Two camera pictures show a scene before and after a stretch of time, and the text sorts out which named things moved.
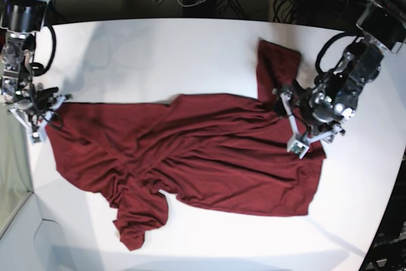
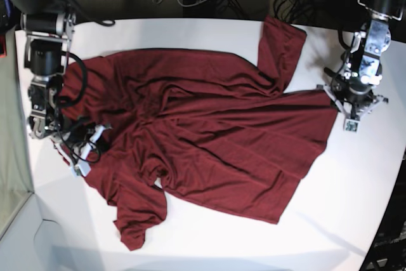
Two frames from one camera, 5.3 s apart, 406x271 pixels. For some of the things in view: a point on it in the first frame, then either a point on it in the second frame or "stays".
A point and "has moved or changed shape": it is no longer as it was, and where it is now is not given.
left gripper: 34,108 → 80,146
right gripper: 313,115 → 353,103
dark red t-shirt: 210,152 has moved or changed shape
